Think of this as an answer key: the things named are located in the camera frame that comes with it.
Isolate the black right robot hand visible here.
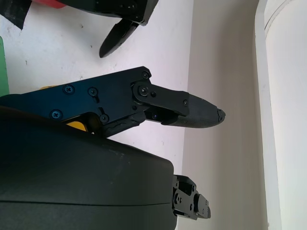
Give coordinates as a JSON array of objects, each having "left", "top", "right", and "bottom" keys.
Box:
[{"left": 0, "top": 66, "right": 226, "bottom": 230}]

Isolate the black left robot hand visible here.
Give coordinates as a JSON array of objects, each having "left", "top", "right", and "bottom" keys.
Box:
[{"left": 67, "top": 0, "right": 158, "bottom": 58}]

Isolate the yellow wooden cube block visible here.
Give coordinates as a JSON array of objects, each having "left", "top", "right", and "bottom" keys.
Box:
[{"left": 40, "top": 84, "right": 89, "bottom": 133}]

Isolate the red wooden cube block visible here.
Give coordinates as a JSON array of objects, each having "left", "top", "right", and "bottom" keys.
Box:
[{"left": 32, "top": 0, "right": 70, "bottom": 9}]

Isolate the green wooden cube block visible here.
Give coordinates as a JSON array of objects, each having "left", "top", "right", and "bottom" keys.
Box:
[{"left": 0, "top": 35, "right": 10, "bottom": 95}]

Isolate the white wall moulding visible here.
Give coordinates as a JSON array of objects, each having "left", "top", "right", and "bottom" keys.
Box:
[{"left": 254, "top": 0, "right": 307, "bottom": 230}]

